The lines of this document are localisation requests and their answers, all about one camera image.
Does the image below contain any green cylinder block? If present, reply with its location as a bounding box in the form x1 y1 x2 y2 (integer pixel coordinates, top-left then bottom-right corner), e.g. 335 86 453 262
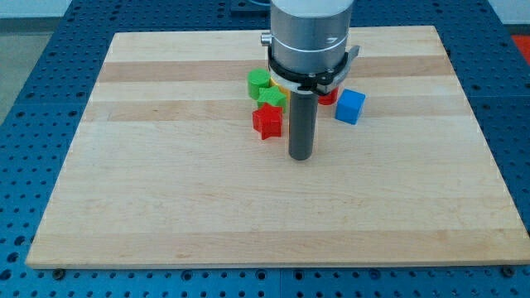
247 68 270 99

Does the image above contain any red cylinder block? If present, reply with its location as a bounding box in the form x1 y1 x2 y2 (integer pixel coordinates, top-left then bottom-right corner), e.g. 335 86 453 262
318 88 339 106

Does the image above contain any yellow block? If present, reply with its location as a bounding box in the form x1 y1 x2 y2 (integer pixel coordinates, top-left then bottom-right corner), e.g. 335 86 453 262
270 77 291 100

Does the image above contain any red star block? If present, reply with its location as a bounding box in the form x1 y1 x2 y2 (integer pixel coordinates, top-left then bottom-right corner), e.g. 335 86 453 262
252 103 283 140

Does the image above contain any blue cube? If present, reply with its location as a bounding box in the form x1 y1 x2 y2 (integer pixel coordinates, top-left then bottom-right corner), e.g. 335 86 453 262
335 89 366 125

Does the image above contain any green star block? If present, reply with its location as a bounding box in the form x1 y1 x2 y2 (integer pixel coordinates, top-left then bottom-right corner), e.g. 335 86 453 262
257 86 287 113

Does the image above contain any black clamp ring with bracket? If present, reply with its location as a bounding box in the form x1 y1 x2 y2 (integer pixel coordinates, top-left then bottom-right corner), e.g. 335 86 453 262
267 45 361 97

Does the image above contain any wooden board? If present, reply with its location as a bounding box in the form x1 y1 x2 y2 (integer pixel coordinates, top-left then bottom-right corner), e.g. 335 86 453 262
26 26 529 269

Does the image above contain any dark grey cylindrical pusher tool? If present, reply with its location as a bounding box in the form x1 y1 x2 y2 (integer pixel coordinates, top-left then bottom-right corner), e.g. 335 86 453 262
288 92 318 161

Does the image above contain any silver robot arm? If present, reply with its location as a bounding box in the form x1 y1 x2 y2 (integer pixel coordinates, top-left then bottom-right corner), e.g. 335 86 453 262
269 0 354 74

